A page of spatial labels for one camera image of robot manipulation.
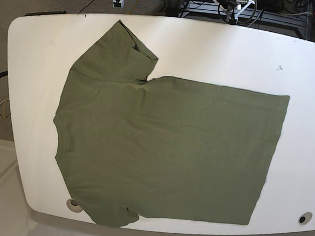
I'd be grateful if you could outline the left table grommet hole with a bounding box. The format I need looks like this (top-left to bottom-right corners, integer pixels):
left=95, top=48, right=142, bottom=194
left=66, top=198, right=83, bottom=213

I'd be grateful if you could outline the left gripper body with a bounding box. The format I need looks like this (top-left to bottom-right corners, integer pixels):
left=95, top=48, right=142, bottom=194
left=212, top=0, right=254, bottom=24

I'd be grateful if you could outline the black bar behind table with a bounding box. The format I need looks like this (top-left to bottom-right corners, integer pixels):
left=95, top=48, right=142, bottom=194
left=24, top=11, right=67, bottom=17

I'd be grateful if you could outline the table grommet hole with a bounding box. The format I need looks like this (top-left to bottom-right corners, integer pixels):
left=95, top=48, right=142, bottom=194
left=298, top=212, right=313, bottom=225
left=66, top=198, right=83, bottom=213

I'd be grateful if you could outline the aluminium frame rack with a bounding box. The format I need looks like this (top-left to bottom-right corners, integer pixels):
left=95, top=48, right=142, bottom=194
left=160, top=0, right=315, bottom=40

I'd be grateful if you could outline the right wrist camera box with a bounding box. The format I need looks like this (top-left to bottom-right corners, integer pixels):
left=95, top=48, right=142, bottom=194
left=113, top=2, right=124, bottom=8

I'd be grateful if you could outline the right table grommet hole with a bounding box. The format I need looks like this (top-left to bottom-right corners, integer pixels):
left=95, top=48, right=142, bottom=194
left=298, top=212, right=313, bottom=225

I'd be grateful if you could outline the olive green T-shirt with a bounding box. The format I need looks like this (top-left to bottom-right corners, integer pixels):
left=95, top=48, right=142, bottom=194
left=53, top=21, right=290, bottom=227

